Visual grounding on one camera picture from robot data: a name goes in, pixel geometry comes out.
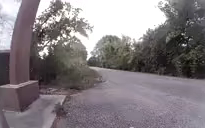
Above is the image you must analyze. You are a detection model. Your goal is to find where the tree with bushes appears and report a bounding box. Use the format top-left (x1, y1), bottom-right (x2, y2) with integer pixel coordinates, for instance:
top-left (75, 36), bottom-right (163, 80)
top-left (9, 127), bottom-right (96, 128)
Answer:
top-left (29, 0), bottom-right (100, 89)

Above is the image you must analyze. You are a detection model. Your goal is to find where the grey gravel asphalt road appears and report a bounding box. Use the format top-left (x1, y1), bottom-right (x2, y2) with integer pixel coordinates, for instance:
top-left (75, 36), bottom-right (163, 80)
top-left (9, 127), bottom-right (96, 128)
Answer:
top-left (51, 66), bottom-right (205, 128)

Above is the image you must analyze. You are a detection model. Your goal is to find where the stony bed of earth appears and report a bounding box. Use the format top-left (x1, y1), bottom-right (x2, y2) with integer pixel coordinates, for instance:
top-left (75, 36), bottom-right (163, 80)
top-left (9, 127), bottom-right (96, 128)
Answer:
top-left (38, 75), bottom-right (106, 97)

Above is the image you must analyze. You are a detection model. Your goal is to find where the row of trees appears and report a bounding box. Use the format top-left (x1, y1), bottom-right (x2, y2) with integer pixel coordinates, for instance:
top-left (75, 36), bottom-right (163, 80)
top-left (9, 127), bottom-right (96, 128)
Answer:
top-left (87, 0), bottom-right (205, 80)

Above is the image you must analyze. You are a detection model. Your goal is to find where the reddish-brown pillar with base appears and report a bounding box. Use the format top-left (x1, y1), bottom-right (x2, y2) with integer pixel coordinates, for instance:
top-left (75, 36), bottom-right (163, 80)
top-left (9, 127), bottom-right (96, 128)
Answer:
top-left (0, 0), bottom-right (42, 113)

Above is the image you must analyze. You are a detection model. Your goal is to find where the pale concrete pavement slab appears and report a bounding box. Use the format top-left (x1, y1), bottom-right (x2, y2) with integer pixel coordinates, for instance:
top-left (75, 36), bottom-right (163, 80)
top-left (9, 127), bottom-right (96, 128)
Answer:
top-left (0, 94), bottom-right (67, 128)

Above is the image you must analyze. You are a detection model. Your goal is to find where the dark wall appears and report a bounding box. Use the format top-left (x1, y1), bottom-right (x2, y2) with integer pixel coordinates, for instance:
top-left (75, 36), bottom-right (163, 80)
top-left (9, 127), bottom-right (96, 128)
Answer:
top-left (0, 49), bottom-right (11, 88)

